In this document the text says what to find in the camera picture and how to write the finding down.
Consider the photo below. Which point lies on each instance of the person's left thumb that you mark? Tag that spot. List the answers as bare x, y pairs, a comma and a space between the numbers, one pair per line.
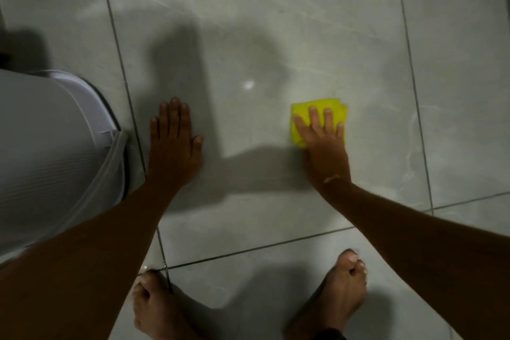
197, 146

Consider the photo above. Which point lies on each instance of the thin light wrist band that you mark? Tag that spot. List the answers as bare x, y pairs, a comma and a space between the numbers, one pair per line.
331, 179

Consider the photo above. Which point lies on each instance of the person's right thumb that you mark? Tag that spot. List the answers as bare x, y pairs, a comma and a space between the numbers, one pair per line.
301, 125

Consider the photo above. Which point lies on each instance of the person's left little finger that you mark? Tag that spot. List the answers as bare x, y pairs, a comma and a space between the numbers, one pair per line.
154, 132

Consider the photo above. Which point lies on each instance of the person's left hand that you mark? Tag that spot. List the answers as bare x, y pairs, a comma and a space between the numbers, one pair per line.
173, 156

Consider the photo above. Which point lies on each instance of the person's right hand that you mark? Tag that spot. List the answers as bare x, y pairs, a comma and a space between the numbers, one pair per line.
324, 156

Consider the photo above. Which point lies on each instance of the person's left middle finger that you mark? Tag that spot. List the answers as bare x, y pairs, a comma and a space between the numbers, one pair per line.
174, 117

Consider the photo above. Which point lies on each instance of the person's foot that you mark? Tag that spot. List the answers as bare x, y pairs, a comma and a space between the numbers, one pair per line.
332, 292
159, 310

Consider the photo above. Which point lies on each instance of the person's left forearm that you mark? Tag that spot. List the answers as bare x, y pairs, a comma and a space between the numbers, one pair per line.
87, 256

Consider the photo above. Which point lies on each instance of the person's right foot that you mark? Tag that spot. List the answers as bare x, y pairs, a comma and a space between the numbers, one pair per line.
332, 292

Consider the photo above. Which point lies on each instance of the person's right middle finger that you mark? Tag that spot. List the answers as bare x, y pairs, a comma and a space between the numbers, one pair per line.
328, 120

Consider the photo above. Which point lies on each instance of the person's left foot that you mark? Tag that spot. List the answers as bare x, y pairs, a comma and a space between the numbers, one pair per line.
159, 310

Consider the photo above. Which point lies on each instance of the person's right forearm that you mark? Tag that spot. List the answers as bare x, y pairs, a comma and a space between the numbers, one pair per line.
422, 248

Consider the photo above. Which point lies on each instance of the white plastic bucket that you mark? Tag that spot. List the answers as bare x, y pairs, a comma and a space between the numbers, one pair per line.
51, 152

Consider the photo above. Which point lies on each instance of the yellow cleaning cloth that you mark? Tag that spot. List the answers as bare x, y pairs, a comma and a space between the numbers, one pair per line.
318, 106

